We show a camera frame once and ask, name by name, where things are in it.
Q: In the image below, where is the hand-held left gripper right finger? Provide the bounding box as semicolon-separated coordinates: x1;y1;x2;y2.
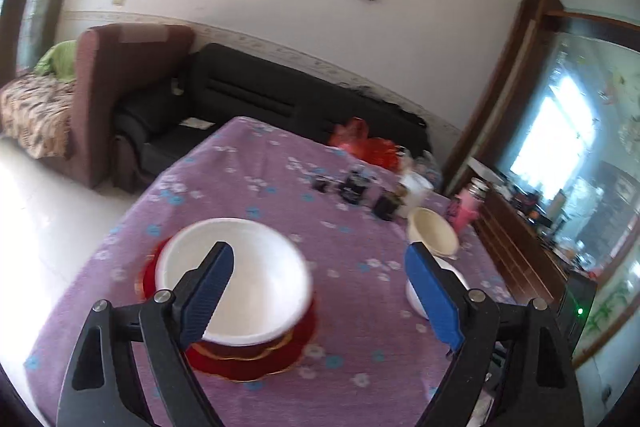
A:
404;241;586;427

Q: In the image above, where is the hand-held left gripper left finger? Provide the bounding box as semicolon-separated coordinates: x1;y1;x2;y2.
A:
56;241;236;427

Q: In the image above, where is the white paper bowl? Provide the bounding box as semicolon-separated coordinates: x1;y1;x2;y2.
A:
155;218;315;347
406;254;471;320

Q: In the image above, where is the red scalloped plate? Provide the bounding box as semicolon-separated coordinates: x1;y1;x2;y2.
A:
192;329;297;362
142;237;319;383

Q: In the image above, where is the cream plastic bowl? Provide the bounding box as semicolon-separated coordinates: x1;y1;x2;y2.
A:
407;207;460;258

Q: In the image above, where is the pink flask with knitted sleeve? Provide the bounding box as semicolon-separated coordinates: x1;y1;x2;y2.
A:
450;179;489;234

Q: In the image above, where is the black mug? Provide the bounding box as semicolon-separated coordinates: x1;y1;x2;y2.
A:
374;192;401;222

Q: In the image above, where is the wooden partition cabinet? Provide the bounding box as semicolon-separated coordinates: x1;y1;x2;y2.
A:
442;0;640;368

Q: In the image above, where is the white cup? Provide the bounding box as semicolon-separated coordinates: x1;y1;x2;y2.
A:
400;172;435;214

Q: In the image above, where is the black gadget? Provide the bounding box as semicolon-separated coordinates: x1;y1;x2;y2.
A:
339;171;372;206

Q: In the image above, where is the purple floral tablecloth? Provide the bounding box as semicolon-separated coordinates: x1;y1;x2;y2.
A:
25;116;518;427

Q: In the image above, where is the black box with green light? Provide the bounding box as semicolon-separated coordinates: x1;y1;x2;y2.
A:
554;271;599;349

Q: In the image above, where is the red plastic bag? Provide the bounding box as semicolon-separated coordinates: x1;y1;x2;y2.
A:
327;117;402;171

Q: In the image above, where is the black sofa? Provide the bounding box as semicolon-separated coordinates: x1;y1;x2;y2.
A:
112;43;433;192

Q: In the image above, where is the brown sofa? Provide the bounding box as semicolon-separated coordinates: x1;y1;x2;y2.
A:
70;24;196;190

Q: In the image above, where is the brown patterned blanket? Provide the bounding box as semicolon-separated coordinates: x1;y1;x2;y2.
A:
0;72;77;161

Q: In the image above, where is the green cushion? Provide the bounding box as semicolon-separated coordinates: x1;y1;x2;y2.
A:
32;41;79;82

